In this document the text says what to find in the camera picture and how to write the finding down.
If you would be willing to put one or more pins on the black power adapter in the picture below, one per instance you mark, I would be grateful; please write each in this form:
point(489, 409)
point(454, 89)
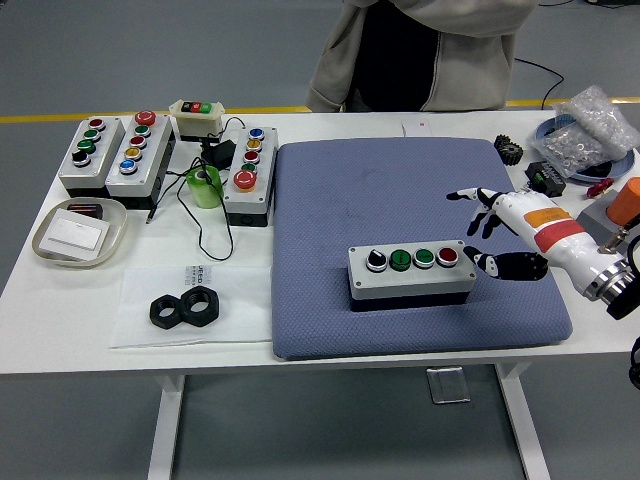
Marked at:
point(219, 152)

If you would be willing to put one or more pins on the black terminal module with green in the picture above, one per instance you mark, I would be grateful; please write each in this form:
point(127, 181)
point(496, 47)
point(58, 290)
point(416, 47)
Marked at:
point(547, 177)

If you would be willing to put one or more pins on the white table leg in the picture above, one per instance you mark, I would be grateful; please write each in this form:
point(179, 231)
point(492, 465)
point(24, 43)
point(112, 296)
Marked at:
point(525, 425)
point(165, 425)

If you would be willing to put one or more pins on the blue-grey quilted mat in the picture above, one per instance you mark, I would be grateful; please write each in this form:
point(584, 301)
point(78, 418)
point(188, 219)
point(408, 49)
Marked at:
point(350, 200)

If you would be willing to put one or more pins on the white right table leg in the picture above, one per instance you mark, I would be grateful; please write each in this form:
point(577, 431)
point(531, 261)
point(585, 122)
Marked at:
point(525, 425)

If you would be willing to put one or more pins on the white left table leg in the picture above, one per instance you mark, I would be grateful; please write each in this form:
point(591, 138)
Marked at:
point(165, 425)

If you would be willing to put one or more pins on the large black hex nut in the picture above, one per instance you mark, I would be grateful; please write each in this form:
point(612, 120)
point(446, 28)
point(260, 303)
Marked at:
point(212, 305)

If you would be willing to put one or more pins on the green film roll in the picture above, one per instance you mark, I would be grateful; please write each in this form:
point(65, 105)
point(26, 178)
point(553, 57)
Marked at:
point(205, 192)

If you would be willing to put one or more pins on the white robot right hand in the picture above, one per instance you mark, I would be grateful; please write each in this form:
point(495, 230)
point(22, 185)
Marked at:
point(550, 225)

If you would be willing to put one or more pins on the grey four-button control box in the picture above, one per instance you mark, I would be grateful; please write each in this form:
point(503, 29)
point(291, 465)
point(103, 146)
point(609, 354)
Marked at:
point(102, 150)

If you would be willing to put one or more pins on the black gear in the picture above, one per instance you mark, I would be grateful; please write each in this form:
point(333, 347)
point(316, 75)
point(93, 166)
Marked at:
point(509, 149)

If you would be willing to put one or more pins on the clear bag of transparent parts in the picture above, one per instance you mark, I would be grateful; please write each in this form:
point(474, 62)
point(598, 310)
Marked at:
point(595, 107)

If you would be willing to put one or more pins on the orange cylinder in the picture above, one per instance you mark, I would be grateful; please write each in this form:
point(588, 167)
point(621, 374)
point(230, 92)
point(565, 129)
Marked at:
point(627, 202)

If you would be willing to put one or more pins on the white printed paper sheet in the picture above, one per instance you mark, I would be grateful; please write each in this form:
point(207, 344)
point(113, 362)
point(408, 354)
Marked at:
point(240, 305)

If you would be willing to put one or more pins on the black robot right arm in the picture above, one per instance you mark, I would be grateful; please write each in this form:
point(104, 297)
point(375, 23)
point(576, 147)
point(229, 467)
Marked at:
point(625, 295)

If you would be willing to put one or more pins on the grey four-button box with selector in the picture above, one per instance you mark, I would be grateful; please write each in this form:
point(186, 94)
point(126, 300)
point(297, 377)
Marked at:
point(400, 282)

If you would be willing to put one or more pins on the blue round plate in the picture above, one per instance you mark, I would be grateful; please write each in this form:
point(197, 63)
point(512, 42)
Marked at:
point(625, 167)

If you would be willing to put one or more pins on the white wall switch plate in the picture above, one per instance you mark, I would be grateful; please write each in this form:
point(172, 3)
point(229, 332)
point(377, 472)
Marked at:
point(75, 235)

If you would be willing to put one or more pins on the grey block base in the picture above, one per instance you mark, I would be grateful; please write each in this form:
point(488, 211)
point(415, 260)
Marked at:
point(595, 220)

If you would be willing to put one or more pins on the clear under-table control panel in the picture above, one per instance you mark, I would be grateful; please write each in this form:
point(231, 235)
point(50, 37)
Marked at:
point(448, 385)

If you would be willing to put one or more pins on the small black hex nut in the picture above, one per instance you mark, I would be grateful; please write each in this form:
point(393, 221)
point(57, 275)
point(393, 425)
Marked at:
point(159, 312)

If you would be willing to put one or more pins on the dark red-brown small block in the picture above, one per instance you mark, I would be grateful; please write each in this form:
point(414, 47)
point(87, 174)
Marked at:
point(85, 209)

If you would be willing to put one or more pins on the clear bag of metal washers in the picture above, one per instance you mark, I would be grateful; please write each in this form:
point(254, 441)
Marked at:
point(575, 147)

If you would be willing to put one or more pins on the cream three-button switch box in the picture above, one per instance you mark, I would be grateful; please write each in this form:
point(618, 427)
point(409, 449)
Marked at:
point(197, 117)

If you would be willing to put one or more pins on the small red clip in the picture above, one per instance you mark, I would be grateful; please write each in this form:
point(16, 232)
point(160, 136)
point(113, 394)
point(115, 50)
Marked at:
point(599, 187)

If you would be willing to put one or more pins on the white oval tray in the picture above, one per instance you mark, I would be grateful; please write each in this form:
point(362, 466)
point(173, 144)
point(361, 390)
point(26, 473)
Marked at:
point(112, 237)

